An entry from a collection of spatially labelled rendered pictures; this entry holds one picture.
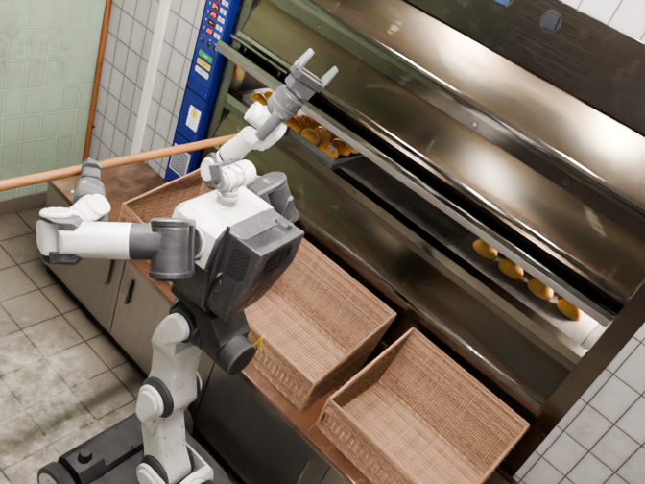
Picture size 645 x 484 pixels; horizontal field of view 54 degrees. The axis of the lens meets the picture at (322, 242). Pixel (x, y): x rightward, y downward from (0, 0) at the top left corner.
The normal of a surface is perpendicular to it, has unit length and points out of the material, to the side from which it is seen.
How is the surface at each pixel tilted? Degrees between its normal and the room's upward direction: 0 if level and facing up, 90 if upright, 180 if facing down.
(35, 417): 0
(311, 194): 70
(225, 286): 90
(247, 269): 90
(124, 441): 0
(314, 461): 90
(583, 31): 90
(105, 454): 0
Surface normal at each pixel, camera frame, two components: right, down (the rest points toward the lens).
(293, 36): -0.47, -0.02
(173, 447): 0.80, 0.21
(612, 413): -0.62, 0.25
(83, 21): 0.71, 0.58
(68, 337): 0.33, -0.77
